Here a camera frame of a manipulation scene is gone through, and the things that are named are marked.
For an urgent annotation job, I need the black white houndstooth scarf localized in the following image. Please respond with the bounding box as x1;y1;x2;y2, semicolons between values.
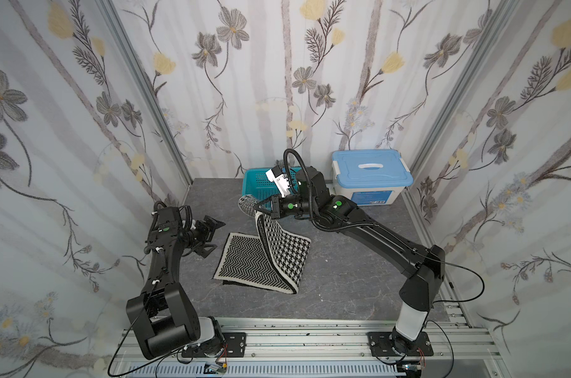
214;195;312;295

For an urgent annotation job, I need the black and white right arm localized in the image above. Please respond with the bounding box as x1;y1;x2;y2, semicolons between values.
255;166;445;356

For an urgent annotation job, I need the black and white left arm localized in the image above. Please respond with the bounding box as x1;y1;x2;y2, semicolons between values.
126;201;227;360

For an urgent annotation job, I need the teal plastic basket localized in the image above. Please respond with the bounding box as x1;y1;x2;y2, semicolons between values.
238;167;320;218

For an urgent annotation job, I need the white box with blue lid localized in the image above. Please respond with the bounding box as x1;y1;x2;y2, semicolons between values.
332;149;414;206

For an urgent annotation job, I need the black corrugated cable conduit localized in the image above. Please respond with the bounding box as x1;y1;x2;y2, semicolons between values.
283;148;343;232

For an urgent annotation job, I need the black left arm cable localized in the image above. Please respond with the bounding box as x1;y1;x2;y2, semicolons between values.
107;292;182;378

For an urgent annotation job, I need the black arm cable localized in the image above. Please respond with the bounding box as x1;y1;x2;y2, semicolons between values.
107;292;182;378
426;257;486;304

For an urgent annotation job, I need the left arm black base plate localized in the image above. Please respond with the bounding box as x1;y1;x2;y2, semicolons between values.
181;332;247;358

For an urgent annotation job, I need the white slotted cable duct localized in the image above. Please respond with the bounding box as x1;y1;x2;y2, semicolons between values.
128;361;405;377

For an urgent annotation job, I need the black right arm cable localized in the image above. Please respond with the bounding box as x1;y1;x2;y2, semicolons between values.
426;257;486;304

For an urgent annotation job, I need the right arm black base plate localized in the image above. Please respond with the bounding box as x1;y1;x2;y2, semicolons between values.
367;332;435;358

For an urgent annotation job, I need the aluminium rail frame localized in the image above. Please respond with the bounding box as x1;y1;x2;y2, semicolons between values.
110;301;509;378

